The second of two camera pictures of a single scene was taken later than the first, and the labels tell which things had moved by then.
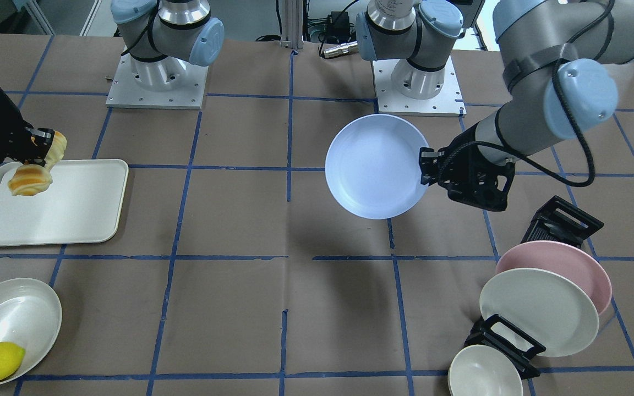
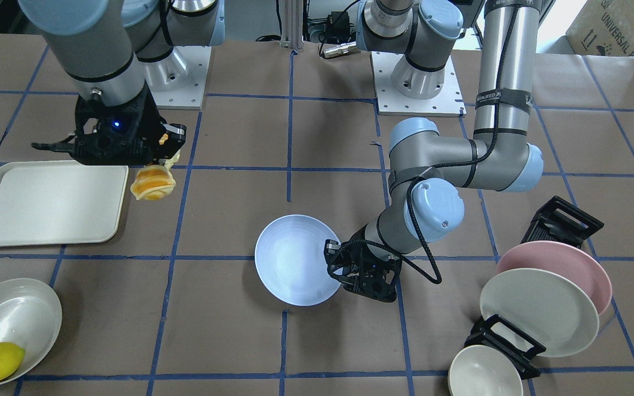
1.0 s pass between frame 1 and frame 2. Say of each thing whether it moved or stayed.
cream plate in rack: stayed
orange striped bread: moved
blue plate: moved
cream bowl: stayed
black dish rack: stayed
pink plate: stayed
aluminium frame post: stayed
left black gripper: moved
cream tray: stayed
